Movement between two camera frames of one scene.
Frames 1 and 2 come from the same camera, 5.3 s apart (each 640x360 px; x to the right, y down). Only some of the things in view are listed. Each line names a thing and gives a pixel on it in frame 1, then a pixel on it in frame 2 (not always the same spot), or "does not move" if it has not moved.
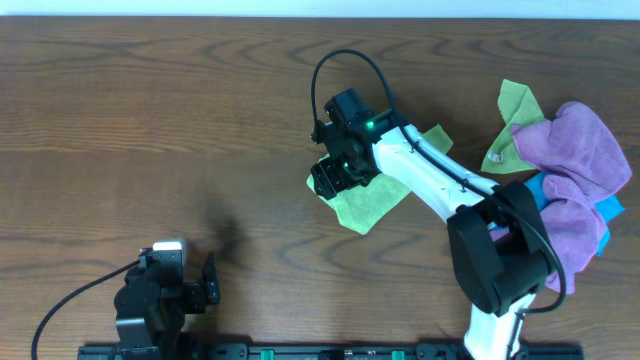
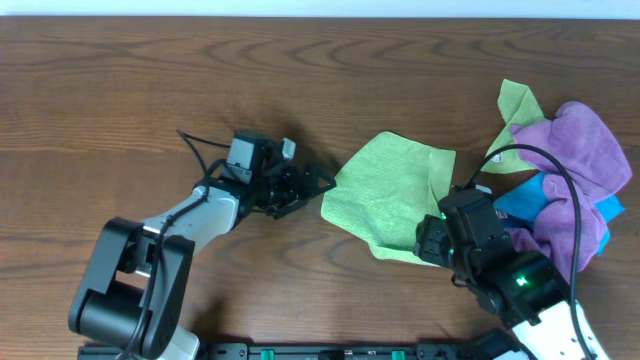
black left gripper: x=198 y=292 -> x=289 y=186
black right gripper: x=329 y=178 -> x=428 y=240
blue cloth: x=608 y=208 does not move
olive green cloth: x=516 y=105 does not move
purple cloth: x=582 y=163 does not move
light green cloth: x=437 y=139 -> x=385 y=190
